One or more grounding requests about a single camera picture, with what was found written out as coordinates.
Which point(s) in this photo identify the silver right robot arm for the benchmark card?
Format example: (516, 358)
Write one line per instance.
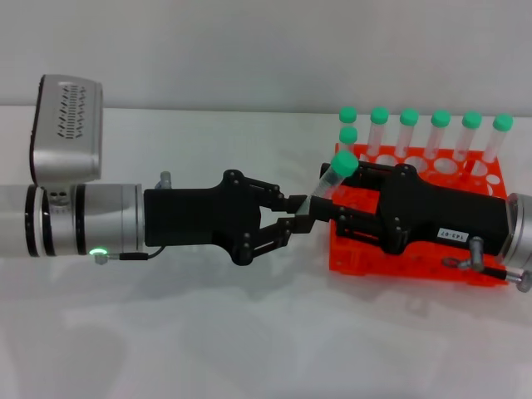
(521, 232)

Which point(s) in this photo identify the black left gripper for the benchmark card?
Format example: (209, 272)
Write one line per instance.
(187, 216)

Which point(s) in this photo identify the green-capped clear test tube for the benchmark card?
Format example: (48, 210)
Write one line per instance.
(348, 114)
(409, 116)
(348, 135)
(503, 122)
(471, 119)
(440, 118)
(379, 115)
(345, 164)

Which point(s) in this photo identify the silver right wrist stud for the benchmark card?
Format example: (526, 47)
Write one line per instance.
(476, 249)

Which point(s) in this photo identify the orange plastic test tube rack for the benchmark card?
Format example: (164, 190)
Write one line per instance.
(357, 257)

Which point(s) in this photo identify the silver left wrist stud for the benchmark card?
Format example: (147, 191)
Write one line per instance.
(164, 178)

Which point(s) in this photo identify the silver vented wrist camera box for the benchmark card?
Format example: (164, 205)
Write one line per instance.
(66, 158)

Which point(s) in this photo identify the silver wrist stud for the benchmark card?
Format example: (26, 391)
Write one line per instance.
(476, 249)
(164, 178)

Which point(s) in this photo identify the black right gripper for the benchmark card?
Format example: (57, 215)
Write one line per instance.
(449, 216)

